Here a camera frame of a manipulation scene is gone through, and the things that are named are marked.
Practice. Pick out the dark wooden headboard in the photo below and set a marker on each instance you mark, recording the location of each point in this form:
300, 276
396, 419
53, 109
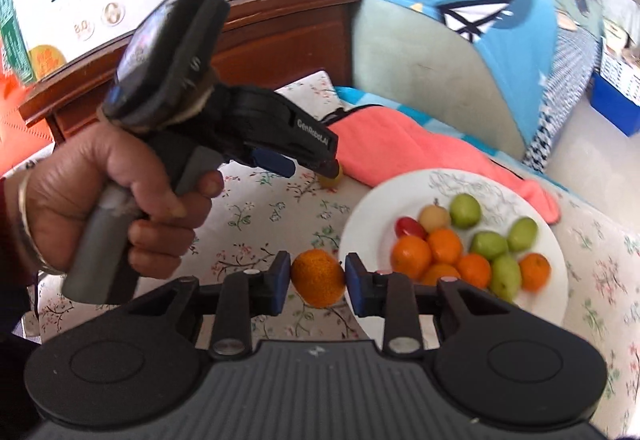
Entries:
280, 29

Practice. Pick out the person's left hand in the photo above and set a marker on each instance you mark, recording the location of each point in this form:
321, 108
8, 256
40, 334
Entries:
75, 185

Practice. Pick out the white plastic basket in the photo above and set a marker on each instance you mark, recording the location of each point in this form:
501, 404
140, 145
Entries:
620, 64

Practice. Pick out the person's left forearm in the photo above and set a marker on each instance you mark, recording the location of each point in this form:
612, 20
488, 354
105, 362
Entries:
6, 245

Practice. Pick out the green jujube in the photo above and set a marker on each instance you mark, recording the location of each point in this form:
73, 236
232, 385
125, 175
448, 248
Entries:
522, 234
465, 211
505, 277
489, 245

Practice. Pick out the floral tablecloth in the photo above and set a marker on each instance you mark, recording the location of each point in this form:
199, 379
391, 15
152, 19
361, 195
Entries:
260, 230

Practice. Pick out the checkered sofa cover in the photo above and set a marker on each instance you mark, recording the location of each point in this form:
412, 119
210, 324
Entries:
565, 84

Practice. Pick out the white plate with line drawing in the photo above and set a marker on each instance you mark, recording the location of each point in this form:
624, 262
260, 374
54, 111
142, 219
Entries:
370, 220

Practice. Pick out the blue plastic bin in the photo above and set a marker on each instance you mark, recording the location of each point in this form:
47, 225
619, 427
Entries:
617, 102

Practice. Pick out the red cherry tomato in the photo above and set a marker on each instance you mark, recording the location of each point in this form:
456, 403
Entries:
410, 226

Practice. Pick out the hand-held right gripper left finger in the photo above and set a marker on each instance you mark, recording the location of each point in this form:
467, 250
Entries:
280, 282

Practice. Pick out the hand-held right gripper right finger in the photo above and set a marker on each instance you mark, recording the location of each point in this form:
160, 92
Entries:
356, 285

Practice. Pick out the metal bangle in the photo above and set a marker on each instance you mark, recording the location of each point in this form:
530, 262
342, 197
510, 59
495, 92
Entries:
21, 210

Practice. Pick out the pink cloth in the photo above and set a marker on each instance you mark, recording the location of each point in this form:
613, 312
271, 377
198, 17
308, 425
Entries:
400, 144

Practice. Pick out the brown longan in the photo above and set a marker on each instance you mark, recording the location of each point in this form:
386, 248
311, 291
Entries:
434, 217
331, 180

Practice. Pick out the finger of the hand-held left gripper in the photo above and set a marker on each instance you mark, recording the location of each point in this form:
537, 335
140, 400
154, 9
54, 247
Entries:
310, 139
272, 159

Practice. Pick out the orange box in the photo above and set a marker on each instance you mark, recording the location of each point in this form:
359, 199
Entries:
20, 119

